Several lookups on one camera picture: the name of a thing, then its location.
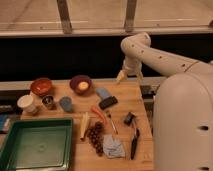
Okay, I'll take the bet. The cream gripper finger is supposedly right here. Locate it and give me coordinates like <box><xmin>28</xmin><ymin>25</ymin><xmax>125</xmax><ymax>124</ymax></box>
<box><xmin>137</xmin><ymin>75</ymin><xmax>144</xmax><ymax>85</ymax></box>
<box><xmin>116</xmin><ymin>70</ymin><xmax>127</xmax><ymax>84</ymax></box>

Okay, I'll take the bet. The yellow apple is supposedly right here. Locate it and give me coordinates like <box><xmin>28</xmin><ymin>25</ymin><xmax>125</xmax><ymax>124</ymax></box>
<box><xmin>78</xmin><ymin>82</ymin><xmax>89</xmax><ymax>91</ymax></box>

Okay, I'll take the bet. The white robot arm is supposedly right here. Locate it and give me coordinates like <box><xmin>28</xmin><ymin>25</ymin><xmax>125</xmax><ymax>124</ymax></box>
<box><xmin>117</xmin><ymin>32</ymin><xmax>213</xmax><ymax>171</ymax></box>

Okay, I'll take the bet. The blue plastic cup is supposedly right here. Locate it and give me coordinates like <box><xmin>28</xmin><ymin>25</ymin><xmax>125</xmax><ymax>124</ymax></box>
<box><xmin>59</xmin><ymin>96</ymin><xmax>73</xmax><ymax>112</ymax></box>

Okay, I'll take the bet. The small metal cup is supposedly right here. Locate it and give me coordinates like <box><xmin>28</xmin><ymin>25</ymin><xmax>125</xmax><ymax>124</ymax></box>
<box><xmin>42</xmin><ymin>95</ymin><xmax>55</xmax><ymax>110</ymax></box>

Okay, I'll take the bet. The white paper cup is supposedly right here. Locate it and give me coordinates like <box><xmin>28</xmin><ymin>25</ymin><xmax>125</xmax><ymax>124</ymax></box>
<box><xmin>17</xmin><ymin>95</ymin><xmax>38</xmax><ymax>114</ymax></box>

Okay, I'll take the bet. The black binder clip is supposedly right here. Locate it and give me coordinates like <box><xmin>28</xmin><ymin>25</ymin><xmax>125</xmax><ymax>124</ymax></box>
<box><xmin>124</xmin><ymin>112</ymin><xmax>135</xmax><ymax>125</ymax></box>

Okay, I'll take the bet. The orange carrot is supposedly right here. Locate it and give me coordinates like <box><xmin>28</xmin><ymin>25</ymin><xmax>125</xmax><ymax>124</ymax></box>
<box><xmin>91</xmin><ymin>106</ymin><xmax>107</xmax><ymax>124</ymax></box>

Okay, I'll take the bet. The purple bowl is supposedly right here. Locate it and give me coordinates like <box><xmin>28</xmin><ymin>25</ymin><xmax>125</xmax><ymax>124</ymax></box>
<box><xmin>69</xmin><ymin>75</ymin><xmax>92</xmax><ymax>95</ymax></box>

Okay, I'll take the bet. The bunch of red grapes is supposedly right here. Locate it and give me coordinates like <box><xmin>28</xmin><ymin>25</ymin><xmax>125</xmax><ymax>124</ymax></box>
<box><xmin>87</xmin><ymin>122</ymin><xmax>104</xmax><ymax>156</ymax></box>

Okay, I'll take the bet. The crumpled blue cloth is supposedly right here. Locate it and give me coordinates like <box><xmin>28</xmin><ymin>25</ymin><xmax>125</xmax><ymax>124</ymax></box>
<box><xmin>103</xmin><ymin>134</ymin><xmax>125</xmax><ymax>159</ymax></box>

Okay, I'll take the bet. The red bowl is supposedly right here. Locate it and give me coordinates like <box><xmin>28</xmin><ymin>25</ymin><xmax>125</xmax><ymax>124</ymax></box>
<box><xmin>30</xmin><ymin>78</ymin><xmax>52</xmax><ymax>97</ymax></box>

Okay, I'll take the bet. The green plastic tray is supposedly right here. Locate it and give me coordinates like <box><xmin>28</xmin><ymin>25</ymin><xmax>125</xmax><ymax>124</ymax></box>
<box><xmin>0</xmin><ymin>119</ymin><xmax>73</xmax><ymax>171</ymax></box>

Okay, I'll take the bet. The blue object at left edge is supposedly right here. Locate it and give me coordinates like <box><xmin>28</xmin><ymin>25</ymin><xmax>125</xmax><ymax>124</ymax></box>
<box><xmin>0</xmin><ymin>115</ymin><xmax>10</xmax><ymax>132</ymax></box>

